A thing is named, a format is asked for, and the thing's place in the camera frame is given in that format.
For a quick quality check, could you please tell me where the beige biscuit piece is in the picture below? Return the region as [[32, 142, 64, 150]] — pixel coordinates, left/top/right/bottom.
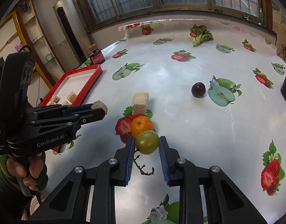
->
[[91, 100, 108, 115]]

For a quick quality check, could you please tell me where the orange tangerine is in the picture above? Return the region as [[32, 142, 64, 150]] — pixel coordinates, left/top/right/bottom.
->
[[130, 116, 154, 138]]

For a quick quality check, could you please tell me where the beige biscuit block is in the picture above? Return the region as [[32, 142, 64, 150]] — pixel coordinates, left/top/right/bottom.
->
[[131, 93, 149, 114]]

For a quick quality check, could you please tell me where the green round fruit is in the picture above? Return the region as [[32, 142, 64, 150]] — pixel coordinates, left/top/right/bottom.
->
[[135, 130, 159, 155]]

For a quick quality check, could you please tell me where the dark purple plum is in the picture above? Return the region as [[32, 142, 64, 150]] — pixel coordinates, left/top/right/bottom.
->
[[191, 82, 206, 98]]

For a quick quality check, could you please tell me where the gloved left hand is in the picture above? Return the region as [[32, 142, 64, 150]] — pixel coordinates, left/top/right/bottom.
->
[[0, 152, 48, 191]]

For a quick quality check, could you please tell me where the biscuit piece in tray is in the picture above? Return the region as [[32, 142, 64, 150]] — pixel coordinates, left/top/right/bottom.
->
[[61, 100, 71, 106], [51, 96, 60, 103], [67, 91, 77, 103]]

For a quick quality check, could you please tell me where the tall grey air conditioner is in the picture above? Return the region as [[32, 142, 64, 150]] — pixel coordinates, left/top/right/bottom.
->
[[53, 0, 91, 64]]

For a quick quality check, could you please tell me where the dark red jar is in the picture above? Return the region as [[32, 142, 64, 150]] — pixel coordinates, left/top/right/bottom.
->
[[89, 49, 105, 65]]

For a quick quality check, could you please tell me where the dry fruit stem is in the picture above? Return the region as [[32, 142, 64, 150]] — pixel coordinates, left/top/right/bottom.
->
[[133, 149, 155, 176]]

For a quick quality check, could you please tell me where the wooden shelf unit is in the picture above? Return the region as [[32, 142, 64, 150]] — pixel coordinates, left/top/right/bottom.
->
[[0, 0, 66, 89]]

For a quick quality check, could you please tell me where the fruit print tablecloth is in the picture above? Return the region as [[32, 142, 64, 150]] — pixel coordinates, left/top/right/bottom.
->
[[41, 20, 286, 223]]

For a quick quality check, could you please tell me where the green vegetable toy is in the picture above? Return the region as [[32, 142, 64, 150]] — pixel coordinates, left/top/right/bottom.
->
[[190, 24, 213, 46]]

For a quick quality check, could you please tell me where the green bottle on sill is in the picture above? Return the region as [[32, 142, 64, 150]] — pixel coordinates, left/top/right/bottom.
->
[[258, 8, 264, 26]]

